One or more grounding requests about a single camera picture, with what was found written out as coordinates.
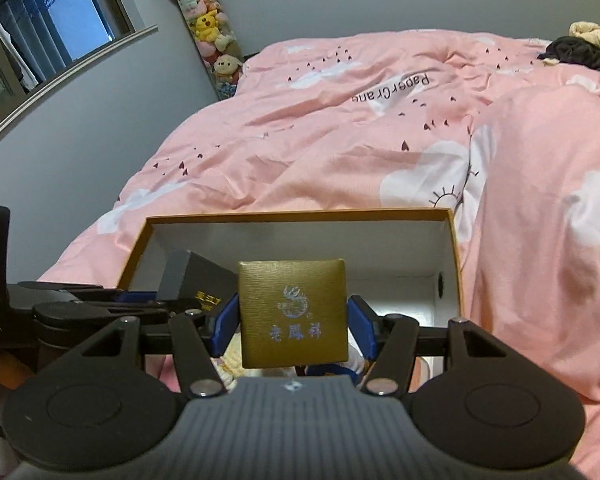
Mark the person's left forearm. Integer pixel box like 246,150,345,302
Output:
0,351,37,402

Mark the dark cloth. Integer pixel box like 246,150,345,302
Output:
537,36,600,84

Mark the gold textured box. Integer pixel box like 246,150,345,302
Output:
237,258,350,369

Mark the orange cardboard box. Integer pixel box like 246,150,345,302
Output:
117,208,464,362

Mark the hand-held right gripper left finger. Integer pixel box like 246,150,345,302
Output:
82,294,242,400

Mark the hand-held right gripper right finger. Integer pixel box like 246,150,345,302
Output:
347,295,512,399

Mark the black box with gold print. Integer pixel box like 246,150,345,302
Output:
158,250,239,317

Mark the cream crocheted doll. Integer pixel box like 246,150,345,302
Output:
214,347,247,392

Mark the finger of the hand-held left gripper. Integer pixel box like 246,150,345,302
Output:
7,282,153,306
32,299,222,342

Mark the tall tube of plush toys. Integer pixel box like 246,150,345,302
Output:
156,0,244,102

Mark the pink printed duvet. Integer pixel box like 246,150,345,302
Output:
39,30,600,405

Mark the window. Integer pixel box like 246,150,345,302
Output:
0,0,160,162

